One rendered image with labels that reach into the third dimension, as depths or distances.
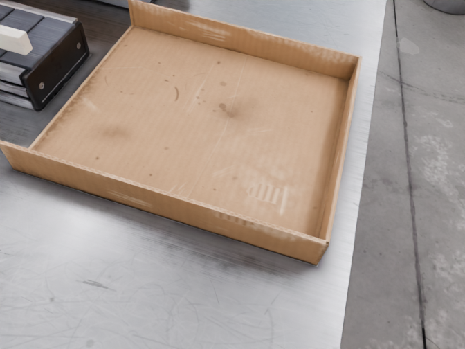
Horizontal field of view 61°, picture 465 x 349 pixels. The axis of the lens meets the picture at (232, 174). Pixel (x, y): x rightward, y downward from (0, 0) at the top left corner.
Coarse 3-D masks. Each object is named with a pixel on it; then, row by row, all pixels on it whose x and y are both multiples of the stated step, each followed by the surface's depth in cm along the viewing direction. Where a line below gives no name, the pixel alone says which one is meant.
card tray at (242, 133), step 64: (128, 0) 50; (128, 64) 48; (192, 64) 49; (256, 64) 50; (320, 64) 49; (64, 128) 41; (128, 128) 42; (192, 128) 42; (256, 128) 43; (320, 128) 44; (128, 192) 34; (192, 192) 38; (256, 192) 38; (320, 192) 39; (320, 256) 33
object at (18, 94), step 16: (0, 0) 46; (48, 16) 45; (64, 16) 45; (80, 32) 46; (64, 48) 44; (80, 48) 47; (0, 64) 40; (48, 64) 42; (64, 64) 45; (80, 64) 48; (0, 80) 41; (16, 80) 40; (32, 80) 40; (48, 80) 43; (64, 80) 45; (0, 96) 43; (16, 96) 42; (32, 96) 41; (48, 96) 43
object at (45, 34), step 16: (0, 16) 44; (16, 16) 44; (32, 16) 44; (32, 32) 43; (48, 32) 43; (64, 32) 43; (0, 48) 41; (48, 48) 41; (16, 64) 40; (32, 64) 40
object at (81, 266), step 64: (64, 0) 56; (192, 0) 58; (256, 0) 59; (320, 0) 61; (384, 0) 62; (0, 128) 41; (0, 192) 36; (64, 192) 37; (0, 256) 33; (64, 256) 33; (128, 256) 34; (192, 256) 34; (256, 256) 35; (0, 320) 30; (64, 320) 30; (128, 320) 31; (192, 320) 31; (256, 320) 31; (320, 320) 32
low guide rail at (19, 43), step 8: (0, 32) 37; (8, 32) 37; (16, 32) 37; (24, 32) 37; (0, 40) 38; (8, 40) 37; (16, 40) 37; (24, 40) 37; (8, 48) 38; (16, 48) 38; (24, 48) 38; (32, 48) 39
